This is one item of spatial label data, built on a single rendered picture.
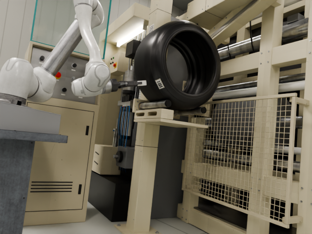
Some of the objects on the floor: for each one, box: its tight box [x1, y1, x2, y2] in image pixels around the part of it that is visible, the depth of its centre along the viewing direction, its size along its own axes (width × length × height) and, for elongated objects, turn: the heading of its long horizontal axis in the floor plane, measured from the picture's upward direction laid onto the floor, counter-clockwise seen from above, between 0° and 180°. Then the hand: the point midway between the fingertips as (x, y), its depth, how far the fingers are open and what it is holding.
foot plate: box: [114, 224, 162, 234], centre depth 194 cm, size 27×27×2 cm
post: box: [126, 0, 173, 233], centre depth 204 cm, size 13×13×250 cm
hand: (140, 83), depth 162 cm, fingers closed
